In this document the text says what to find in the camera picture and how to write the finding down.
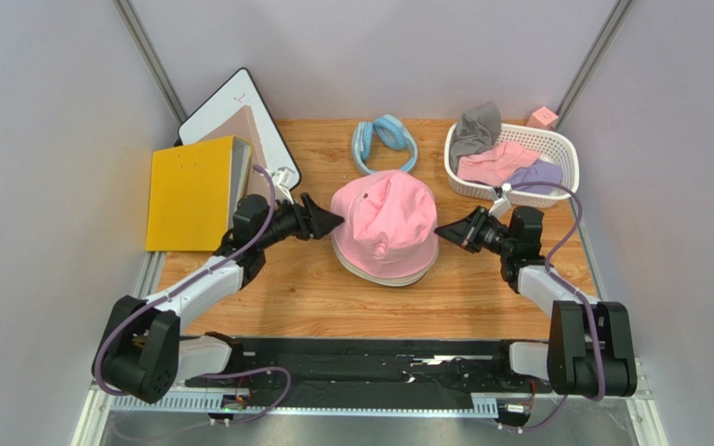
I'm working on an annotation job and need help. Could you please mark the pink cloth in basket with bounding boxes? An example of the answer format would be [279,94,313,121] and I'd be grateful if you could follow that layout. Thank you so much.
[456,141,540,186]

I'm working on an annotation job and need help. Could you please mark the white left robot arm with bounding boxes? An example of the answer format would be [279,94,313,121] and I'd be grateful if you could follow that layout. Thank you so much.
[92,193,344,403]

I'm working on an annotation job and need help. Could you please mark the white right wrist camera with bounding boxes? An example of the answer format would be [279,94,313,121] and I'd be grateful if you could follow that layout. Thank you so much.
[489,183,512,219]

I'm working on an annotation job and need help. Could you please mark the pink and beige reversible hat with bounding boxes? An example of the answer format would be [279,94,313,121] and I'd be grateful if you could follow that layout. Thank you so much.
[333,246,439,288]

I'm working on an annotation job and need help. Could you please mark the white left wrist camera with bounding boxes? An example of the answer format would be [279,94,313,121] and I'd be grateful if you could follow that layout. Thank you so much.
[271,167,296,203]

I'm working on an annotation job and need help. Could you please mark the pink bucket hat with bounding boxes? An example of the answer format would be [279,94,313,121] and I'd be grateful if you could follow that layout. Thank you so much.
[330,170,439,279]

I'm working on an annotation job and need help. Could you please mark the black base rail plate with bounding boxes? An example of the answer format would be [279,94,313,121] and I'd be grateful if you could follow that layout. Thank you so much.
[185,337,551,411]

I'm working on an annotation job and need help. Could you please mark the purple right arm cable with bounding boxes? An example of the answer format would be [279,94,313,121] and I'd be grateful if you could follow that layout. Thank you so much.
[497,180,607,432]

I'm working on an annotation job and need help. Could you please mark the yellow binder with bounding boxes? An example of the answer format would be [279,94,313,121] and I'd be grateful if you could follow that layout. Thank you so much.
[145,136,252,252]

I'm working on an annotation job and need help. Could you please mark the white perforated plastic basket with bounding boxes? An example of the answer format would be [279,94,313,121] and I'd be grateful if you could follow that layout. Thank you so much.
[443,123,580,208]

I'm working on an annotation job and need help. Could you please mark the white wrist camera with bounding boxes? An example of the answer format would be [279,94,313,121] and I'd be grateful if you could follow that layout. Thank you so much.
[271,167,296,203]
[489,183,512,219]

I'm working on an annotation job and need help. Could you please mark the small pink box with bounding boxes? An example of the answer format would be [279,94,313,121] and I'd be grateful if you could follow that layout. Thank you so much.
[526,106,559,131]

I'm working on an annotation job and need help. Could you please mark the pink brown folder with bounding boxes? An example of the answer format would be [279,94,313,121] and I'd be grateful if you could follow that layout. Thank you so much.
[202,106,271,200]

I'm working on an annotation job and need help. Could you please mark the lavender cloth in basket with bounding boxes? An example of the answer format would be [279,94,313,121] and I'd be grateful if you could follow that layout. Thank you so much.
[503,160,563,195]

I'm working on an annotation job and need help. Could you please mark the light blue headphones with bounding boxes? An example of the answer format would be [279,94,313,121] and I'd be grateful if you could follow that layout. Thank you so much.
[350,114,419,176]

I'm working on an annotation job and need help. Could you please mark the white board black frame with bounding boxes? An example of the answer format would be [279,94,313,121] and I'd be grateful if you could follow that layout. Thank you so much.
[178,67,302,190]

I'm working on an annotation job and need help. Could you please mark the grey hat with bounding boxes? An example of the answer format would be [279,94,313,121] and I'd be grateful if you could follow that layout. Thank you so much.
[448,102,502,174]

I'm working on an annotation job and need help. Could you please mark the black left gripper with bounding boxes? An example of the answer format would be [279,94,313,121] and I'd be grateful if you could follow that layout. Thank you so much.
[256,192,343,250]

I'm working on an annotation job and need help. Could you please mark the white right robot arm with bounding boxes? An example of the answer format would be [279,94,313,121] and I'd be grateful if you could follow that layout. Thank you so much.
[434,206,638,399]

